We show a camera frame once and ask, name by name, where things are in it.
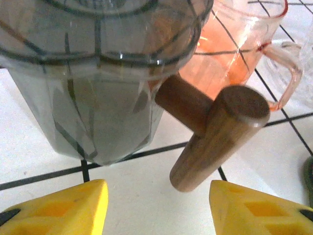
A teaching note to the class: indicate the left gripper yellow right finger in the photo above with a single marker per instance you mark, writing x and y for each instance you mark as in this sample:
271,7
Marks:
256,213

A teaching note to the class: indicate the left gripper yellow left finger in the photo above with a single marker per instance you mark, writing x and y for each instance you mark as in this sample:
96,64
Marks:
61,210

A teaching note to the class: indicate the olive green coffee dripper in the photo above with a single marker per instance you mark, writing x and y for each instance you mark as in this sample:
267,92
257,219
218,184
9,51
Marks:
309,181

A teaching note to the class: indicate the orange transparent pitcher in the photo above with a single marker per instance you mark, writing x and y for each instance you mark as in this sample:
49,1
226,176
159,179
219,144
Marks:
220,36

